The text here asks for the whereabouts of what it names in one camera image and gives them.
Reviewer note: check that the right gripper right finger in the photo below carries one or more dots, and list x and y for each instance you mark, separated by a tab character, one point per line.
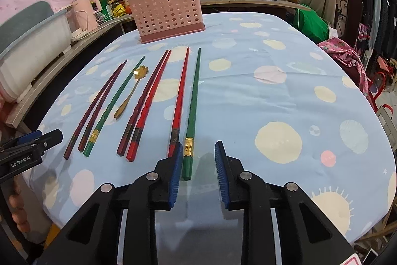
280	222

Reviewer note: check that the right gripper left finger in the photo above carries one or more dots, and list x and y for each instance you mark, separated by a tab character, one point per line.
112	213

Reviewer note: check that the dark red chopstick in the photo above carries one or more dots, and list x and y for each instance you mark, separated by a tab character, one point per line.
122	147

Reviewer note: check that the green chopstick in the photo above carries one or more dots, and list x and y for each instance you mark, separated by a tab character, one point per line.
187	166
88	145

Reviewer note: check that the red chopstick single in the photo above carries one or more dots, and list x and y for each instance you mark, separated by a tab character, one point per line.
175	133

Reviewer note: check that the bright red chopstick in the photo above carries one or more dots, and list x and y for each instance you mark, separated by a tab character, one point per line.
136	137

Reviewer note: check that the person's left hand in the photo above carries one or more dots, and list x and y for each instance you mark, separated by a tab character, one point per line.
18	212

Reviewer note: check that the white dish rack bin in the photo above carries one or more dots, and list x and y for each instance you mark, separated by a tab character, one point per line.
30	41

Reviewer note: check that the pink electric kettle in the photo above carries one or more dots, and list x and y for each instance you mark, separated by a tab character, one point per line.
86	11

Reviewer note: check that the yellow snack packet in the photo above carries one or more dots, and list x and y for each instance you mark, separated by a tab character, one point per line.
119	10

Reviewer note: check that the pink floral cloth bag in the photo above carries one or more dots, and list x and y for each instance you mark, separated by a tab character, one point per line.
347	58

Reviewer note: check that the green plastic bag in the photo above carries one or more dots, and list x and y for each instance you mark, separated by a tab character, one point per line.
310	24

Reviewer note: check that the pink perforated utensil holder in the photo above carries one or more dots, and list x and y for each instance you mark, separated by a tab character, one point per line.
161	19

